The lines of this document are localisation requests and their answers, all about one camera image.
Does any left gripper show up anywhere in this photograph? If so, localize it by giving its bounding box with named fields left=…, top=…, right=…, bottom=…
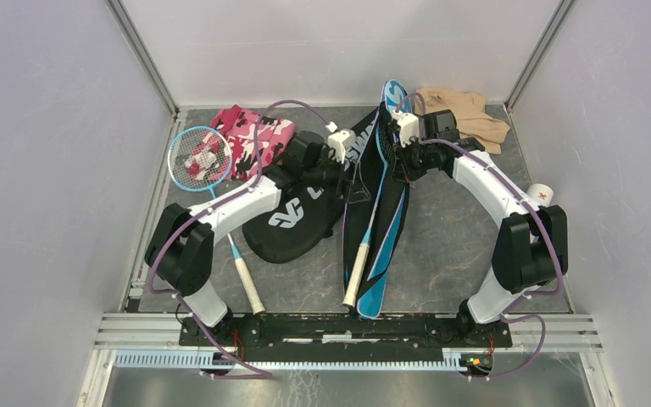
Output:
left=303, top=151, right=371, bottom=205

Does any blue Sport racket cover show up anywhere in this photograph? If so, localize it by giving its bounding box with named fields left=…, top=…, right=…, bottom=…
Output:
left=342, top=80, right=410, bottom=320

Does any black Crossway racket cover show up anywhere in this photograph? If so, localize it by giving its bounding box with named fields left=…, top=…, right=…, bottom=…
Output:
left=241, top=130, right=367, bottom=264

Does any blue frame badminton racket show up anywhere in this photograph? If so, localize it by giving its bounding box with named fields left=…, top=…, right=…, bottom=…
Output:
left=167, top=125, right=266, bottom=315

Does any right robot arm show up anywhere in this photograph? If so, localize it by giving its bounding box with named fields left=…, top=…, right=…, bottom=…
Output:
left=392, top=110, right=568, bottom=346

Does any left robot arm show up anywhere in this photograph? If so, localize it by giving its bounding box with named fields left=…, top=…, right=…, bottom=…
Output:
left=144, top=130, right=357, bottom=346

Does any beige cloth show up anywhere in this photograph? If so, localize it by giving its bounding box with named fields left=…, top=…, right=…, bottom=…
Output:
left=415, top=87, right=510, bottom=155

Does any pink camouflage cloth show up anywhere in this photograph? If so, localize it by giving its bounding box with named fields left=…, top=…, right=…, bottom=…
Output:
left=210, top=105, right=296, bottom=181

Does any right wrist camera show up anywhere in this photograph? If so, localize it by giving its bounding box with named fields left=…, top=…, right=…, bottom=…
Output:
left=392, top=111, right=420, bottom=148

